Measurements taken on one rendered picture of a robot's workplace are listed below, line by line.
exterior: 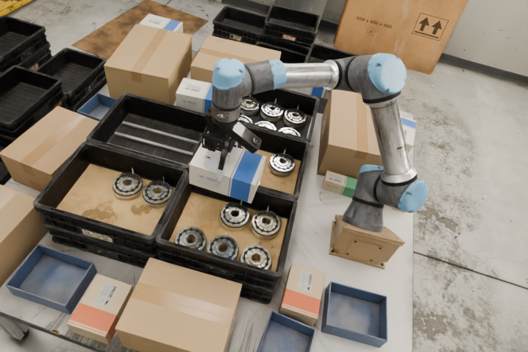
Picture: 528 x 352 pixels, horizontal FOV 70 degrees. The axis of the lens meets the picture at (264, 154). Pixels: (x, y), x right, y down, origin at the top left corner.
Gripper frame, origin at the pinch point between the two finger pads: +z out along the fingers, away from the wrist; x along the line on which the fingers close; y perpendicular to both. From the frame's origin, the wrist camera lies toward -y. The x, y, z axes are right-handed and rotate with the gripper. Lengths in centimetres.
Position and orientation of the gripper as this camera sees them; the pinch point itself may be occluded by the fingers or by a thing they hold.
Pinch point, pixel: (228, 166)
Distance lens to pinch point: 114.4
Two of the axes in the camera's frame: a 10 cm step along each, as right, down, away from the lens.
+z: -1.3, 6.7, 7.3
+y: -9.5, -2.9, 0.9
